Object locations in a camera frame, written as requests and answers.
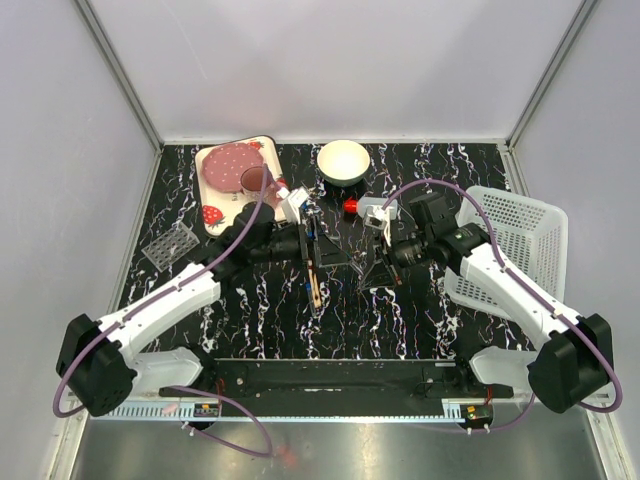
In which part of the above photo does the white plastic basket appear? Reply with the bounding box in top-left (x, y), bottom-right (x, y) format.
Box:
top-left (444, 185), bottom-right (569, 320)

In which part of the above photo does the pink patterned mug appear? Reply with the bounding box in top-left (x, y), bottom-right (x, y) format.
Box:
top-left (240, 166), bottom-right (280, 208)

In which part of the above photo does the clear test tube rack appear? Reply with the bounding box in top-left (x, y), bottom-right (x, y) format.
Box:
top-left (142, 222), bottom-right (200, 272)

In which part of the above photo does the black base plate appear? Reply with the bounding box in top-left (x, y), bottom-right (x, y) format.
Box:
top-left (189, 359), bottom-right (513, 419)

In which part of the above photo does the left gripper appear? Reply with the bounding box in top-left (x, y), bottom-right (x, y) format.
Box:
top-left (251, 215), bottom-right (352, 271)

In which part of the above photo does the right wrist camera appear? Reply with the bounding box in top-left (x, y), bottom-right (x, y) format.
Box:
top-left (364, 205), bottom-right (397, 246)

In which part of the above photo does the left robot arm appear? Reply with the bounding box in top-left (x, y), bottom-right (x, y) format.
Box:
top-left (55, 202), bottom-right (351, 417)

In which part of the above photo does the red cap wash bottle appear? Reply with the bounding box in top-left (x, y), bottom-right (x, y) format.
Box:
top-left (343, 196), bottom-right (398, 220)

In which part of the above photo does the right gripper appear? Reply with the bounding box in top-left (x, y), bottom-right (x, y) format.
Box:
top-left (360, 229), bottom-right (433, 290)

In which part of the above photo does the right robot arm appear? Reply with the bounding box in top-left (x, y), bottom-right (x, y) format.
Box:
top-left (360, 193), bottom-right (620, 413)

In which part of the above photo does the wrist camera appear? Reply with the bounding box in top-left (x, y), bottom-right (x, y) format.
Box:
top-left (364, 205), bottom-right (397, 246)
top-left (276, 187), bottom-right (309, 224)

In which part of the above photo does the white green bowl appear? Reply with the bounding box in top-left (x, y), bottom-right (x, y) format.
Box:
top-left (317, 140), bottom-right (371, 187)

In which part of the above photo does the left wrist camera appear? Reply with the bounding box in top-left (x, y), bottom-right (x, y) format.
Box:
top-left (276, 187), bottom-right (309, 224)

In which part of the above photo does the blue cap test tube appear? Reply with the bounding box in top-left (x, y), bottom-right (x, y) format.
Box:
top-left (306, 282), bottom-right (318, 316)

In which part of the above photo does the pink dotted plate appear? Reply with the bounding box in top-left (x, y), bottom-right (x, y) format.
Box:
top-left (201, 142), bottom-right (264, 193)

